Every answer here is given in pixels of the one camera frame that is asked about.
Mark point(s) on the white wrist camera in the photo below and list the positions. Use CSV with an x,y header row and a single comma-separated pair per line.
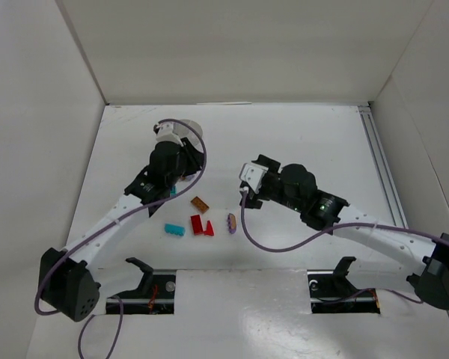
x,y
166,132
252,175

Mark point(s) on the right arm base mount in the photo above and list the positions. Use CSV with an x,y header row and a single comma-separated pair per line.
x,y
332,293

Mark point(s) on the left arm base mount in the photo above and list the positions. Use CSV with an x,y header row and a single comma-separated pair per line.
x,y
153,295

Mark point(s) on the long teal lego brick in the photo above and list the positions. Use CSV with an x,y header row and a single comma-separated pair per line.
x,y
174,230

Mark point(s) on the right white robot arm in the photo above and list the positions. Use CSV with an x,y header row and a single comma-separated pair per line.
x,y
424,257

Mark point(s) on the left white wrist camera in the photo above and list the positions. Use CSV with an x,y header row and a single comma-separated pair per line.
x,y
166,132

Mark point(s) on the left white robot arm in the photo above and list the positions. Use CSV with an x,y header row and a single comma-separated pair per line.
x,y
73,280

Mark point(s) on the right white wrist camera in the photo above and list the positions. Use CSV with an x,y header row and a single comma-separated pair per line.
x,y
252,175

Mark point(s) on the white round divided container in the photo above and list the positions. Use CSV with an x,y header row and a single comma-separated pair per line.
x,y
188,129

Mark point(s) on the brown flat lego plate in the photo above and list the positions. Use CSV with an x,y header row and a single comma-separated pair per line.
x,y
200,205

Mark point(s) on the purple oval lego plate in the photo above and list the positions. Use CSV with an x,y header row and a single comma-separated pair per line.
x,y
231,223

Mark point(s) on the red rectangular lego brick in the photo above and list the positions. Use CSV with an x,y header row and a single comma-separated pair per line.
x,y
197,226

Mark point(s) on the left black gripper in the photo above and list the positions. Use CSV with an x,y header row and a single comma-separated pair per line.
x,y
189,159

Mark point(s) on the red sloped lego piece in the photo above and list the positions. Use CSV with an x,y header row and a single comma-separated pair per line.
x,y
209,231

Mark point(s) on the aluminium rail right side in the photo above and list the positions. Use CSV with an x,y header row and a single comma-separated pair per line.
x,y
384,173

